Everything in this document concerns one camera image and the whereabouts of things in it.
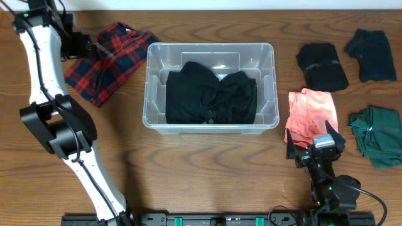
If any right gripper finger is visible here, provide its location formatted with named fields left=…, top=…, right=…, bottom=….
left=286, top=136, right=296, bottom=159
left=325, top=120, right=345, bottom=148

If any red plaid flannel shirt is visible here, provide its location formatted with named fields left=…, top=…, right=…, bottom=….
left=64, top=22, right=159, bottom=107

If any black garment with band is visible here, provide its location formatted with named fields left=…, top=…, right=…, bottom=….
left=296, top=43, right=349, bottom=92

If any dark navy garment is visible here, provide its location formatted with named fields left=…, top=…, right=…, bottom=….
left=344, top=28, right=397, bottom=83

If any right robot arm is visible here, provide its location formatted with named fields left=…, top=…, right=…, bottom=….
left=286, top=121, right=361, bottom=225

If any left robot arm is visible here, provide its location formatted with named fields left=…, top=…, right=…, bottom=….
left=13, top=0, right=137, bottom=225

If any dark green folded garment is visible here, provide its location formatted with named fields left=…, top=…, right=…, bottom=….
left=349, top=106, right=401, bottom=168

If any coral pink folded shirt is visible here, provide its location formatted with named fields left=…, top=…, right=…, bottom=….
left=285, top=88, right=339, bottom=148

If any clear plastic storage bin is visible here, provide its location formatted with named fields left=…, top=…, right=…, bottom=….
left=142, top=42, right=280, bottom=134

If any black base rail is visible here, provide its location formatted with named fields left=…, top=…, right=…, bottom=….
left=61, top=213, right=376, bottom=226

